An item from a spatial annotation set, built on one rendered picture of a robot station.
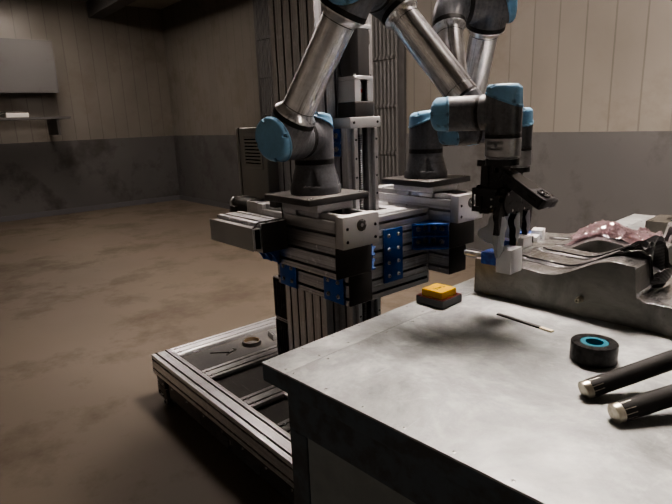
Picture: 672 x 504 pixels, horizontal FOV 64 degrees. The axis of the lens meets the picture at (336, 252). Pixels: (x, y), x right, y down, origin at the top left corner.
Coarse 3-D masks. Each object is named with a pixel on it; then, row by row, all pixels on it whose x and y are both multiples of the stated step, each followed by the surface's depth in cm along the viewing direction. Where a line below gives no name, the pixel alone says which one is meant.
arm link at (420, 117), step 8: (416, 112) 183; (424, 112) 180; (416, 120) 181; (424, 120) 180; (416, 128) 182; (424, 128) 181; (432, 128) 181; (416, 136) 182; (424, 136) 181; (432, 136) 181; (416, 144) 183; (424, 144) 182; (432, 144) 182; (440, 144) 184
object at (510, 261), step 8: (504, 248) 117; (512, 248) 117; (520, 248) 118; (480, 256) 123; (488, 256) 120; (504, 256) 117; (512, 256) 116; (520, 256) 118; (488, 264) 120; (496, 264) 118; (504, 264) 117; (512, 264) 116; (520, 264) 119; (504, 272) 117; (512, 272) 117
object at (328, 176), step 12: (300, 168) 153; (312, 168) 152; (324, 168) 153; (300, 180) 153; (312, 180) 153; (324, 180) 152; (336, 180) 155; (300, 192) 153; (312, 192) 152; (324, 192) 152; (336, 192) 155
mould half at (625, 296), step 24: (480, 264) 136; (528, 264) 131; (600, 264) 114; (624, 264) 111; (648, 264) 115; (480, 288) 137; (504, 288) 132; (528, 288) 128; (552, 288) 123; (576, 288) 119; (600, 288) 115; (624, 288) 112; (648, 288) 115; (576, 312) 120; (600, 312) 116; (624, 312) 113; (648, 312) 109
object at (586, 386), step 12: (648, 360) 85; (660, 360) 85; (612, 372) 85; (624, 372) 85; (636, 372) 84; (648, 372) 85; (660, 372) 85; (588, 384) 84; (600, 384) 84; (612, 384) 84; (624, 384) 84; (588, 396) 84
